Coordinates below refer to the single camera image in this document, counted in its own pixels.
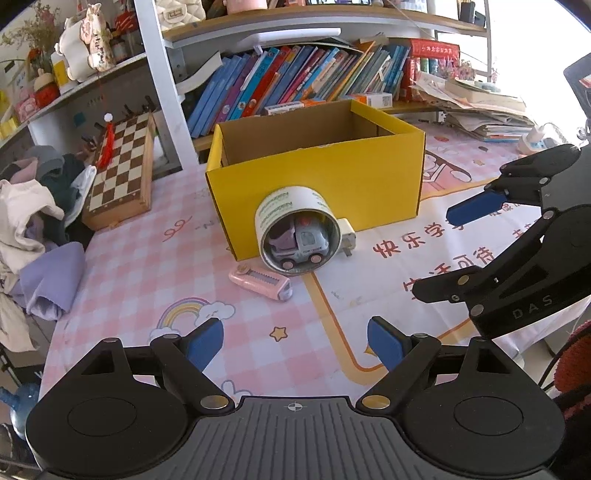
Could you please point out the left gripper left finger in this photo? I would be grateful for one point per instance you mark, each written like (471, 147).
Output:
(182, 360)

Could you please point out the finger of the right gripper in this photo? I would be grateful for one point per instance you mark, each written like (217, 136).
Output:
(525, 181)
(543, 271)

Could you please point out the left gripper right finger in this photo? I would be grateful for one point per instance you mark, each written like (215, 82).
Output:
(407, 359)

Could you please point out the white power strip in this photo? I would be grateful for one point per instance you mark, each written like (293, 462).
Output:
(540, 138)

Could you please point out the stack of papers and books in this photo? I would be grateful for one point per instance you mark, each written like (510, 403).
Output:
(475, 108)

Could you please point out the pink checkered tablecloth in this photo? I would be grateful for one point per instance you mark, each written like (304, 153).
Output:
(169, 270)

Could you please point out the white charger plug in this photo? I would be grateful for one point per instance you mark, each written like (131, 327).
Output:
(348, 237)

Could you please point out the red book box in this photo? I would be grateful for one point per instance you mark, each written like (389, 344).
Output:
(430, 56)

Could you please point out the grey toy car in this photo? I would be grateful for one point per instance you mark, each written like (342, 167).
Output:
(297, 240)

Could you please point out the yellow cardboard box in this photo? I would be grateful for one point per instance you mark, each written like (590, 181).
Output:
(367, 164)

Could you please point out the orange white carton box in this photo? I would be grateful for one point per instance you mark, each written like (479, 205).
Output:
(380, 101)

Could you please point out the white tape roll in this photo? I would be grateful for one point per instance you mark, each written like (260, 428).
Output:
(290, 201)

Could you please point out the wooden chessboard box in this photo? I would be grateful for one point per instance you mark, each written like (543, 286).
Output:
(123, 189)

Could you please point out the pile of clothes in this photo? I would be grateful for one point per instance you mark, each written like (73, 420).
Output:
(42, 256)

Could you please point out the red tassel ornament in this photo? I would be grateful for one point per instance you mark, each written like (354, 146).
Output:
(106, 151)

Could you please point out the white orange medicine box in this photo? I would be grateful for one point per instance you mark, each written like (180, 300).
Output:
(289, 106)

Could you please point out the row of upright books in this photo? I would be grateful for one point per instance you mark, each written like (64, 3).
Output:
(241, 85)

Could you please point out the white rabbit ornament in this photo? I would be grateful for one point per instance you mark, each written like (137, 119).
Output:
(85, 44)

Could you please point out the white quilted handbag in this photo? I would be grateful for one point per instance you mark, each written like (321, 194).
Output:
(176, 13)

